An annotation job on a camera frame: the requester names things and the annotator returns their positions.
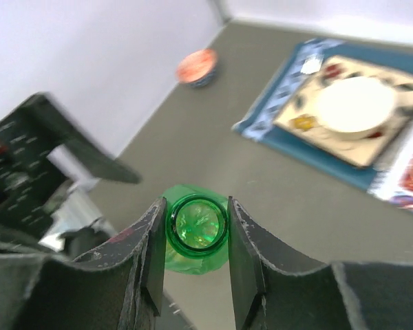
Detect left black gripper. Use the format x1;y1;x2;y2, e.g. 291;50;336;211
0;93;142;240

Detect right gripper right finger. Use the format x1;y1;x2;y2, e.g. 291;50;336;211
228;198;413;329

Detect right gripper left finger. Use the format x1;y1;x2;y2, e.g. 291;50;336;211
0;198;167;329

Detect green plastic bottle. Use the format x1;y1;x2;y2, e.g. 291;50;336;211
162;184;229;275

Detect small red patterned bowl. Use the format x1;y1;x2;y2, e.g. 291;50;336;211
176;48;218;88

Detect blue patterned placemat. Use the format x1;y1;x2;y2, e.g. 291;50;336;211
231;37;413;219

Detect square floral plate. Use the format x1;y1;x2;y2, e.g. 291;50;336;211
273;55;413;168

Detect white ceramic bowl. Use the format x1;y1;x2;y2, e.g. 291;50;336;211
314;76;398;140

